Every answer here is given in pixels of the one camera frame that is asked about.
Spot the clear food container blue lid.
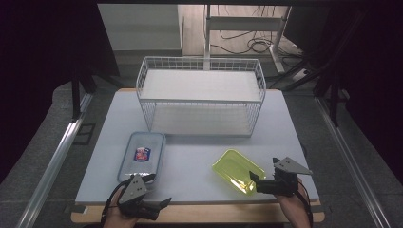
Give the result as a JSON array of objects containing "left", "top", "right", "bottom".
[{"left": 117, "top": 131, "right": 166, "bottom": 185}]

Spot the white wire two-tier rack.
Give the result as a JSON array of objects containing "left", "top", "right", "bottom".
[{"left": 135, "top": 56, "right": 267, "bottom": 138}]

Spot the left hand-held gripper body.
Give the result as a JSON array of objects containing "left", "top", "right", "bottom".
[{"left": 117, "top": 174, "right": 160, "bottom": 220}]

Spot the yellow-green plastic container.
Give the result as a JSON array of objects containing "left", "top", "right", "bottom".
[{"left": 211, "top": 148, "right": 267, "bottom": 196}]

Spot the tangle of black floor cables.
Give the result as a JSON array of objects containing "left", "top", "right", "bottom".
[{"left": 210, "top": 5, "right": 306, "bottom": 59}]

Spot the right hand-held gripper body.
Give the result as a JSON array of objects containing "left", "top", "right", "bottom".
[{"left": 256, "top": 157, "right": 314, "bottom": 198}]

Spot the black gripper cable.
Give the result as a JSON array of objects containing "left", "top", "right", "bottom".
[
  {"left": 296, "top": 180, "right": 315, "bottom": 228},
  {"left": 100, "top": 180, "right": 128, "bottom": 228}
]

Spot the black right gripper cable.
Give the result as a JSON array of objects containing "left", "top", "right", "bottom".
[{"left": 296, "top": 180, "right": 315, "bottom": 228}]

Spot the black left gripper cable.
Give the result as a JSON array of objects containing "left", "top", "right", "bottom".
[{"left": 100, "top": 180, "right": 128, "bottom": 228}]

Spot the black square floor bracket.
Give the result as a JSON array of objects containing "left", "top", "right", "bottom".
[{"left": 72, "top": 123, "right": 96, "bottom": 146}]

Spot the aluminium rail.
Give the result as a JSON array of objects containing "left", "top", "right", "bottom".
[
  {"left": 15, "top": 92, "right": 95, "bottom": 228},
  {"left": 315, "top": 96, "right": 385, "bottom": 228}
]

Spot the black metal stand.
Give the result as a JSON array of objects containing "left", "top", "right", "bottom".
[
  {"left": 313, "top": 61, "right": 350, "bottom": 127},
  {"left": 70, "top": 63, "right": 97, "bottom": 124}
]

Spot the person's left hand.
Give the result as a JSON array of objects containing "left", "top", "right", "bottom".
[{"left": 103, "top": 192, "right": 141, "bottom": 228}]

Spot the white metal desk frame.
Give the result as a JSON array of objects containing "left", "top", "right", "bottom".
[{"left": 203, "top": 4, "right": 293, "bottom": 74}]

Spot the grey cabinet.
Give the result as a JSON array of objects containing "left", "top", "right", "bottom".
[{"left": 97, "top": 3, "right": 185, "bottom": 57}]

